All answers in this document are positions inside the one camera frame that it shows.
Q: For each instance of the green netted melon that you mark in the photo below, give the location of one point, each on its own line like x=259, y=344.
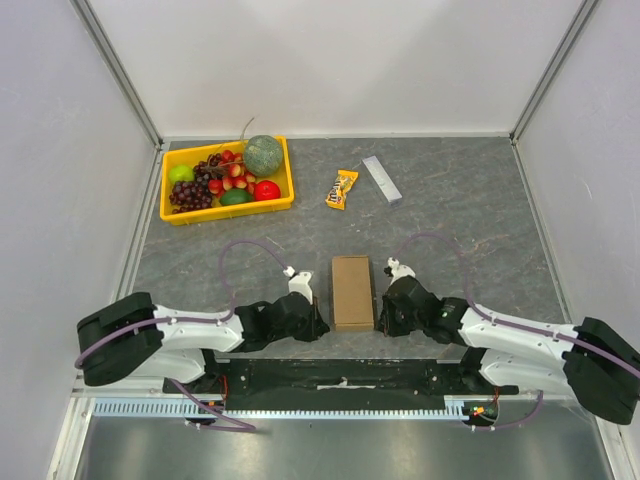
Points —
x=263, y=155

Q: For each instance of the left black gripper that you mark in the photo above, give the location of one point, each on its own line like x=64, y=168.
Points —
x=317, y=327

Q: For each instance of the grey slotted cable duct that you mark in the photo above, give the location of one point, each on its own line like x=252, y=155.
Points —
x=452, y=410

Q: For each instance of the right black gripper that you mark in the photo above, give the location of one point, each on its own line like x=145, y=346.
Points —
x=390, y=310

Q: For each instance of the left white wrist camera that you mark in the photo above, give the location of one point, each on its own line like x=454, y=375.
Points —
x=299, y=282

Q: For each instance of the yellow plastic bin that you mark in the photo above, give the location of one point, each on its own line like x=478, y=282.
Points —
x=191, y=156

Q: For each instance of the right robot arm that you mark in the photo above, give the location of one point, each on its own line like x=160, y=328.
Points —
x=590, y=362

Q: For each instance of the white tape strip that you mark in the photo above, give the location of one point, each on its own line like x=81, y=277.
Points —
x=344, y=384

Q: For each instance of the red tomato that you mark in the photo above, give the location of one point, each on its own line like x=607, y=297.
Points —
x=266, y=190

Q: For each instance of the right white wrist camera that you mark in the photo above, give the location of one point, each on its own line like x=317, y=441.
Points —
x=395, y=270

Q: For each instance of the clear plastic stick box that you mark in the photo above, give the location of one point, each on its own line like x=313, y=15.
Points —
x=382, y=179

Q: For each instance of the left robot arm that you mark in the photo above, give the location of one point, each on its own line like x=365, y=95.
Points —
x=134, y=337

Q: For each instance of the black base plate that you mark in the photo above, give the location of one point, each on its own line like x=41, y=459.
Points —
x=279, y=383

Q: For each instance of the red cherry bunch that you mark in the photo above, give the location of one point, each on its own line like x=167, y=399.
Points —
x=222, y=172

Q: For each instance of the dark purple grape bunch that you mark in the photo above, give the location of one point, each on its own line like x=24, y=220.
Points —
x=188, y=196

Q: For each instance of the yellow candy bag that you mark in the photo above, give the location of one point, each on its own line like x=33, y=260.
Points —
x=336, y=198

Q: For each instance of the cardboard box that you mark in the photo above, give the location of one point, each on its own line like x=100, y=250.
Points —
x=353, y=303

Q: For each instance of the green apple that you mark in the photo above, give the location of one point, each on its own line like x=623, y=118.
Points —
x=181, y=173

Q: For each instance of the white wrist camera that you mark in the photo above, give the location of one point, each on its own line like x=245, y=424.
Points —
x=299, y=282
x=395, y=270

